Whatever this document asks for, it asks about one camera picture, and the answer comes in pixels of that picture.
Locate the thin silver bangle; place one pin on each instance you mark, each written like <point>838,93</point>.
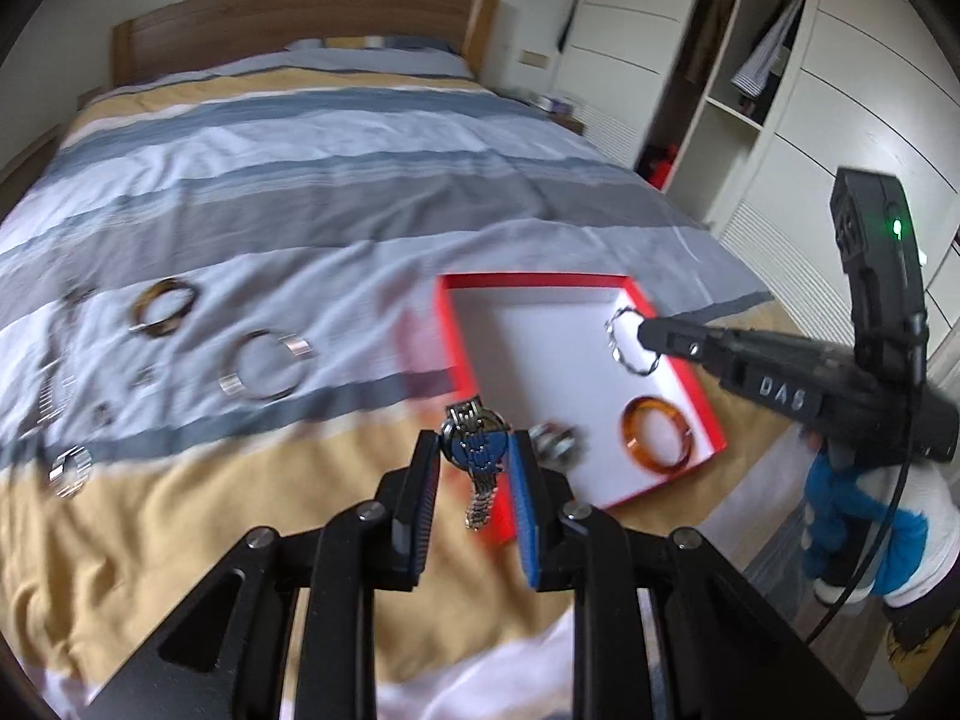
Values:
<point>298,346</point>

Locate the silver wristwatch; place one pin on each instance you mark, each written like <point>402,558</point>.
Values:
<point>476,450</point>

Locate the amber bangle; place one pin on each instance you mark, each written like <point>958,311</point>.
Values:
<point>660,466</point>

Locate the wooden side ledge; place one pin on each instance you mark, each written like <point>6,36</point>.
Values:
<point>30,157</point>

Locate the striped hanging shirt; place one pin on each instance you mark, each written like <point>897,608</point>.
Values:
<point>761,52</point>

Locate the white wardrobe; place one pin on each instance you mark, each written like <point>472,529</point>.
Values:
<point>622,15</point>

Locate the tortoiseshell bangle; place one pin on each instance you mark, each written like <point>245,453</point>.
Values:
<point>171,285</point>

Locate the red cardboard box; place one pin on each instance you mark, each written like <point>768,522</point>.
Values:
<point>540,345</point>

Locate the red bag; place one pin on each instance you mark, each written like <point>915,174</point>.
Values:
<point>664,169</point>

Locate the wall switch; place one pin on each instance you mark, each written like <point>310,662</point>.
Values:
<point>534,60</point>

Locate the wooden nightstand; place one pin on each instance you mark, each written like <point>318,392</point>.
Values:
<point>559,116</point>

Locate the brown hanging garment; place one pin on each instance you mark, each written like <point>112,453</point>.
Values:
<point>712,22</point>

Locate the wooden bed headboard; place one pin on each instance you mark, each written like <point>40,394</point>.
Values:
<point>300,15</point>

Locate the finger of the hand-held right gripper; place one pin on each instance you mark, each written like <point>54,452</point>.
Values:
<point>675,341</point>

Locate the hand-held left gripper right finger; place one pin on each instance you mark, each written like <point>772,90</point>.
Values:
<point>525,525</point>

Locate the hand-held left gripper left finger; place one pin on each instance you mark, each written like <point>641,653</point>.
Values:
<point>424,517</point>

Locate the striped duvet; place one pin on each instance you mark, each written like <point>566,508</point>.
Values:
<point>375,165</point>

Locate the grey pillow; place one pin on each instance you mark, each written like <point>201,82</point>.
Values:
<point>390,60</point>

